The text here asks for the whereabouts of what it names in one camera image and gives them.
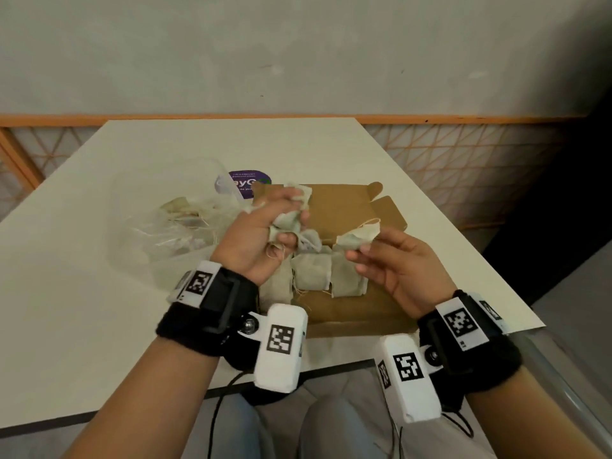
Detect person's left hand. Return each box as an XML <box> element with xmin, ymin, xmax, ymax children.
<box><xmin>209</xmin><ymin>185</ymin><xmax>310</xmax><ymax>286</ymax></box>

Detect person's right hand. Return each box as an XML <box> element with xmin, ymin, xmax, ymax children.
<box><xmin>345</xmin><ymin>228</ymin><xmax>458</xmax><ymax>321</ymax></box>

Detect bunch of tea bags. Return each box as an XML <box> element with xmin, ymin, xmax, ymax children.
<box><xmin>251</xmin><ymin>184</ymin><xmax>322</xmax><ymax>256</ymax></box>

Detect white stringed tea bag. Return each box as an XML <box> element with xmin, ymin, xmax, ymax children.
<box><xmin>336</xmin><ymin>218</ymin><xmax>383</xmax><ymax>252</ymax></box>

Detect rows of packed tea bags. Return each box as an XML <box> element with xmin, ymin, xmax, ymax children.
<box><xmin>260</xmin><ymin>243</ymin><xmax>369</xmax><ymax>307</ymax></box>

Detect brown paper box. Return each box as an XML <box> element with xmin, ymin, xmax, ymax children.
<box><xmin>251</xmin><ymin>181</ymin><xmax>417</xmax><ymax>338</ymax></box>

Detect clear plastic container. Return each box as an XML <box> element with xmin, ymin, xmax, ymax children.
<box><xmin>110</xmin><ymin>157</ymin><xmax>254</xmax><ymax>278</ymax></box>

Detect person's right forearm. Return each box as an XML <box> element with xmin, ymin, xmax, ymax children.
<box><xmin>463</xmin><ymin>365</ymin><xmax>608</xmax><ymax>459</ymax></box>

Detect person's left forearm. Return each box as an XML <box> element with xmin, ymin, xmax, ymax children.
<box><xmin>62</xmin><ymin>339</ymin><xmax>221</xmax><ymax>459</ymax></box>

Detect round purple sticker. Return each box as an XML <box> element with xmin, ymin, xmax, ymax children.
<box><xmin>215</xmin><ymin>169</ymin><xmax>273</xmax><ymax>200</ymax></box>

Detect black marker wristband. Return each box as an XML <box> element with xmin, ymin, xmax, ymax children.
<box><xmin>155</xmin><ymin>260</ymin><xmax>261</xmax><ymax>371</ymax></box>
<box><xmin>417</xmin><ymin>289</ymin><xmax>523</xmax><ymax>412</ymax></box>

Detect orange lattice fence panel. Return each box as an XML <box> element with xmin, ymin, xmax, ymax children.
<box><xmin>0</xmin><ymin>113</ymin><xmax>589</xmax><ymax>230</ymax></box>
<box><xmin>0</xmin><ymin>126</ymin><xmax>47</xmax><ymax>221</ymax></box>

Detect grey trousers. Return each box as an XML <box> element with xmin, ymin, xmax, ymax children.
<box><xmin>191</xmin><ymin>394</ymin><xmax>479</xmax><ymax>459</ymax></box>

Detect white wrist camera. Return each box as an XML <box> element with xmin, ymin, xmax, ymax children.
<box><xmin>372</xmin><ymin>333</ymin><xmax>443</xmax><ymax>425</ymax></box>
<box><xmin>238</xmin><ymin>303</ymin><xmax>308</xmax><ymax>393</ymax></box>

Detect black cable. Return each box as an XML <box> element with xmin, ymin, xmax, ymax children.
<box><xmin>439</xmin><ymin>408</ymin><xmax>474</xmax><ymax>441</ymax></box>
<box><xmin>208</xmin><ymin>370</ymin><xmax>249</xmax><ymax>459</ymax></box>

